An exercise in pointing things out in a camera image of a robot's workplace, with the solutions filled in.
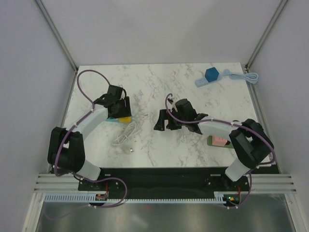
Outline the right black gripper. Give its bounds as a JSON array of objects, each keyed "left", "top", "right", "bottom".
[{"left": 154, "top": 109, "right": 187, "bottom": 131}]

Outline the yellow cube socket plug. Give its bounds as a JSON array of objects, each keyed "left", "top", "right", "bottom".
[{"left": 118, "top": 116, "right": 132, "bottom": 123}]

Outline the teal power strip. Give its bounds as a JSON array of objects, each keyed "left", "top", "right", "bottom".
[{"left": 105, "top": 118, "right": 122, "bottom": 123}]

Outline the pink cube socket plug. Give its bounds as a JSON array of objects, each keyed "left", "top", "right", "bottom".
[{"left": 212, "top": 135, "right": 228, "bottom": 147}]

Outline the green power strip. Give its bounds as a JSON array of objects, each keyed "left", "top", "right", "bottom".
[{"left": 207, "top": 136, "right": 234, "bottom": 149}]

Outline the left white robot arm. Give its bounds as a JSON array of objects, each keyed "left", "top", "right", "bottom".
[{"left": 47, "top": 85, "right": 132, "bottom": 190}]

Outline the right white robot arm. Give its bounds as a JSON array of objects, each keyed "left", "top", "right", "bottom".
[{"left": 154, "top": 94, "right": 274, "bottom": 190}]

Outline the dark blue cube socket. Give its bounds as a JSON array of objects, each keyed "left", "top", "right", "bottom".
[{"left": 205, "top": 67, "right": 220, "bottom": 83}]

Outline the light blue power strip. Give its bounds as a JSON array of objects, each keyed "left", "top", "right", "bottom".
[{"left": 195, "top": 74, "right": 223, "bottom": 87}]

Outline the white coiled power cable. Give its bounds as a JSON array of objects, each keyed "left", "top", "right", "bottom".
[{"left": 111, "top": 120, "right": 140, "bottom": 154}]

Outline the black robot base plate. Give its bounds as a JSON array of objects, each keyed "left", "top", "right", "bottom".
[{"left": 78, "top": 167, "right": 249, "bottom": 200}]

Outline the right aluminium corner post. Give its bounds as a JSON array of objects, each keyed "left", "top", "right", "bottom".
[{"left": 244, "top": 0, "right": 289, "bottom": 73}]

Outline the aluminium corner post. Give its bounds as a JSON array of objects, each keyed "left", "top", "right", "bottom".
[
  {"left": 34, "top": 0, "right": 78, "bottom": 73},
  {"left": 244, "top": 0, "right": 289, "bottom": 73}
]

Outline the aluminium front frame rail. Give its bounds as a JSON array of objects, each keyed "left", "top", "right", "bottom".
[{"left": 34, "top": 174, "right": 296, "bottom": 194}]

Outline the light blue coiled cable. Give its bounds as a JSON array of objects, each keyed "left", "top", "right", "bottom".
[{"left": 222, "top": 69, "right": 260, "bottom": 85}]

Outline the white slotted cable duct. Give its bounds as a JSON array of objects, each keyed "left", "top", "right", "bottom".
[{"left": 44, "top": 193, "right": 239, "bottom": 204}]

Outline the left aluminium corner post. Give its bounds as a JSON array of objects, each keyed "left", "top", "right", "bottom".
[{"left": 34, "top": 0, "right": 78, "bottom": 73}]

